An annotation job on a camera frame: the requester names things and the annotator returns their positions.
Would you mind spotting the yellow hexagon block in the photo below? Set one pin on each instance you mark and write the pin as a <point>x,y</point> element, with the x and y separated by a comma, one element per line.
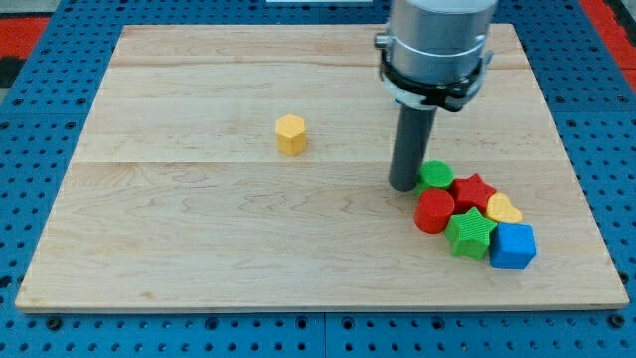
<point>291,134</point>

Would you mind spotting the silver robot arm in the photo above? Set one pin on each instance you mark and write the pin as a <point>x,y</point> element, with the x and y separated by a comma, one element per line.
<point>432,51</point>

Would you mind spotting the light wooden board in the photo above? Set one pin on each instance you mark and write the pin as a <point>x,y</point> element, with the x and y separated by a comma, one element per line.
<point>178,200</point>

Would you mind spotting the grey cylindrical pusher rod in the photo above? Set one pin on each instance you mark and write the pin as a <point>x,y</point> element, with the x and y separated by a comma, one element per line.
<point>413,132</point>

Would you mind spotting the green cylinder block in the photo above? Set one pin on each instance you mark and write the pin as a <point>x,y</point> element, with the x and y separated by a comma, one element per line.
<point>433,175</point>

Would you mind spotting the red cylinder block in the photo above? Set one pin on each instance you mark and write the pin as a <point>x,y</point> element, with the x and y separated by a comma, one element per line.
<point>433,211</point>

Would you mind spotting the red star block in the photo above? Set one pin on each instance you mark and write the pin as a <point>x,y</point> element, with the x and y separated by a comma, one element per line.
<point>471,192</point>

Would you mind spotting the green star block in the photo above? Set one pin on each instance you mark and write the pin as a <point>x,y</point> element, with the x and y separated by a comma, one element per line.
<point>469,234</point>

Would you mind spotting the yellow heart block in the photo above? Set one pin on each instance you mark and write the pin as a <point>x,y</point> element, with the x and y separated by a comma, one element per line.
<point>500,209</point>

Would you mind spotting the blue cube block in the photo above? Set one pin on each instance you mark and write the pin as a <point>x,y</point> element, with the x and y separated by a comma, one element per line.
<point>512,246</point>

